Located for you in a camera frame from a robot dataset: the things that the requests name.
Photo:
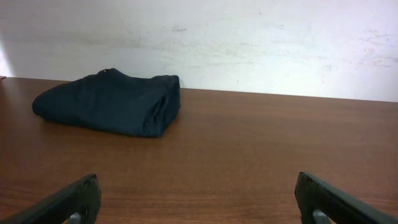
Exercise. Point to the folded navy blue garment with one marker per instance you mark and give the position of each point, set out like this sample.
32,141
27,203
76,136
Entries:
113,102

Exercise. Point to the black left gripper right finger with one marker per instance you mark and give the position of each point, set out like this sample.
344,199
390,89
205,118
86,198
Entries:
320,202

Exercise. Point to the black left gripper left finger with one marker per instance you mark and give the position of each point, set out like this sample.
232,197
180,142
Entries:
78,202

